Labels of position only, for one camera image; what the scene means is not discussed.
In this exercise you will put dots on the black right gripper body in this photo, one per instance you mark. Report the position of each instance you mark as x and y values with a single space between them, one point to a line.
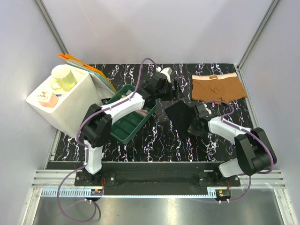
194 129

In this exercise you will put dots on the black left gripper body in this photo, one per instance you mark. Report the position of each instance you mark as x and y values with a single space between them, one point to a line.
166 93

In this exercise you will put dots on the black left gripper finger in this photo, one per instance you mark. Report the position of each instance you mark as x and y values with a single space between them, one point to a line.
175 94
179 93

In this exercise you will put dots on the black underwear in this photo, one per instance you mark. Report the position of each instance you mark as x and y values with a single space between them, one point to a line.
181 116

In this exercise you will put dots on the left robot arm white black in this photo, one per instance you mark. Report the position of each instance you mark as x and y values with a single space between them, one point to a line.
128 110

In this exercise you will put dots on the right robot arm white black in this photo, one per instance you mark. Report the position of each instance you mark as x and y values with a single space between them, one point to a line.
254 152

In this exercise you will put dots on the pink rolled sock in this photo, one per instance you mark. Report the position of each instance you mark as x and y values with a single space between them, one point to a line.
142 112

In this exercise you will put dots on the brown boxer briefs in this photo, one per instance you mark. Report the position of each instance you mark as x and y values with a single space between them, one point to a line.
217 88

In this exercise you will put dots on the green divided organizer tray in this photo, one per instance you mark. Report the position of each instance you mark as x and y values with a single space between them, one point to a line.
128 126

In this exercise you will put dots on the orange and teal folders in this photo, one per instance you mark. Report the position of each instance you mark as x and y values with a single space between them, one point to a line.
72 61

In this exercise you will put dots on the yellow green cup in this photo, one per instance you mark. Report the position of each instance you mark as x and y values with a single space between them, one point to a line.
63 78

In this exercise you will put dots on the white storage bin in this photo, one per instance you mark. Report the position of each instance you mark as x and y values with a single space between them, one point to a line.
71 107

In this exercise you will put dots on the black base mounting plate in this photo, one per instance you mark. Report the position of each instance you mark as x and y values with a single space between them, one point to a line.
152 172

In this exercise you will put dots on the pink box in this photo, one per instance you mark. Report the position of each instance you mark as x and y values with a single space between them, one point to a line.
48 99

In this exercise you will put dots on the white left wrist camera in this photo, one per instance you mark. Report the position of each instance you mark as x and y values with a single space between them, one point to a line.
166 71

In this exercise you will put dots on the aluminium front rail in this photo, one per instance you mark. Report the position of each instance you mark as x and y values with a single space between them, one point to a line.
65 184

